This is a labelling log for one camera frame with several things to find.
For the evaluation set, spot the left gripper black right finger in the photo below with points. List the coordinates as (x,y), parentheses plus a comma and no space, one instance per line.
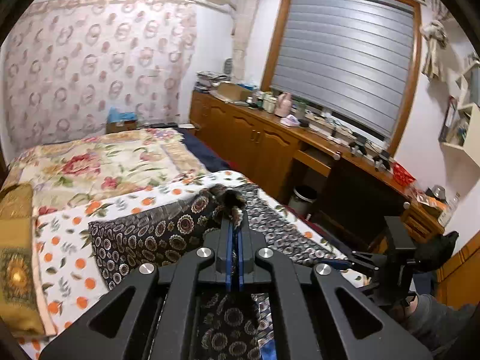
(254,271)

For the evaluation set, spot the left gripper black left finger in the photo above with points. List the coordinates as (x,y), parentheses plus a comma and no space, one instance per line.
(217,271)

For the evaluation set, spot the navy patterned silk garment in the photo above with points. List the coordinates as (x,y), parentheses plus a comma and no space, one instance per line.
(231,325)

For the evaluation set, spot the grey sleeved right forearm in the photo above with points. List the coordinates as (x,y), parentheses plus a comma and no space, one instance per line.
(448,333)

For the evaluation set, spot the right hand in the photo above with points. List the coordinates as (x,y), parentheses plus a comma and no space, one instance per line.
(403,309)

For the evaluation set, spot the waste bin under desk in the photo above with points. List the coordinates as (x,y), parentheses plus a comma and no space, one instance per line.
(301,200)

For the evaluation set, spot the wooden sideboard cabinet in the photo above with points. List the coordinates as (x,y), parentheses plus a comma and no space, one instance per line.
(351,199)

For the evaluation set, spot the pink kettle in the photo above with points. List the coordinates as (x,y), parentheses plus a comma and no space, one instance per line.
(284,105)

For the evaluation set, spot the cardboard box on sideboard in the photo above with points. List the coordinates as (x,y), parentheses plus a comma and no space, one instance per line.
(231,92)

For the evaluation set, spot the orange print bed sheet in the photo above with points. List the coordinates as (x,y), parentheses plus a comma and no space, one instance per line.
(71,281)

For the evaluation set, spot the blue bag behind bed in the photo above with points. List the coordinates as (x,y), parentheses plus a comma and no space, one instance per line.
(117,121)

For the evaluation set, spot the floral quilt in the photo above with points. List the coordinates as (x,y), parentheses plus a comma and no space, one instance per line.
(71,174)

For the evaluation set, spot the grey window blind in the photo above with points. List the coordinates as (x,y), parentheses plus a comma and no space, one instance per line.
(350,56)

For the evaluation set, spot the olive brown folded blanket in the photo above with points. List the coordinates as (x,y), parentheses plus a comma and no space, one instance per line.
(19,307)

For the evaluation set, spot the white wall shelf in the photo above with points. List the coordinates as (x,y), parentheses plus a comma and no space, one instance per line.
(460,131)

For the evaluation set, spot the patterned wall curtain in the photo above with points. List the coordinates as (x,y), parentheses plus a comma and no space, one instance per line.
(69,62)

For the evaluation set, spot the cloth hanging on wall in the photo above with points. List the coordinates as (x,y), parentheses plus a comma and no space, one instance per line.
(437,40)

